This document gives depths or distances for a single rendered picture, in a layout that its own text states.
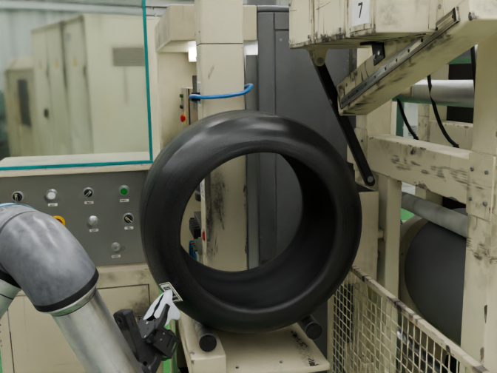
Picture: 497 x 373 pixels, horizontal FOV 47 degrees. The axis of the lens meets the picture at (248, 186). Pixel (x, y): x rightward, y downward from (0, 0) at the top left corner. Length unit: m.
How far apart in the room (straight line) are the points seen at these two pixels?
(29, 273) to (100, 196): 1.11
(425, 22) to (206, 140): 0.55
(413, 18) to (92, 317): 0.83
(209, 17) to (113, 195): 0.72
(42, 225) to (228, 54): 0.92
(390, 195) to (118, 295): 0.99
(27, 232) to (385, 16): 0.78
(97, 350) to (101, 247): 1.08
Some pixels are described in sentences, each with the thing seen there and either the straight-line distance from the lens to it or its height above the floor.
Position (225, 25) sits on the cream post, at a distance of 1.74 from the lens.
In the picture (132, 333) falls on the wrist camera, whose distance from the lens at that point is 1.33.
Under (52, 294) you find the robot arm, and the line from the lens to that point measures 0.97.
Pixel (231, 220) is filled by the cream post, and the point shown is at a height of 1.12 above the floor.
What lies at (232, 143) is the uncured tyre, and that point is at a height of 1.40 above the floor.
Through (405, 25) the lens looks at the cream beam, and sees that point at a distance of 1.23.
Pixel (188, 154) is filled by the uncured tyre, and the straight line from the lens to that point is 1.37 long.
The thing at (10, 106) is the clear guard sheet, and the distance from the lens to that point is 2.03.
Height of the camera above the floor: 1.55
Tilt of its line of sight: 11 degrees down
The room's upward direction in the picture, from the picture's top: 1 degrees counter-clockwise
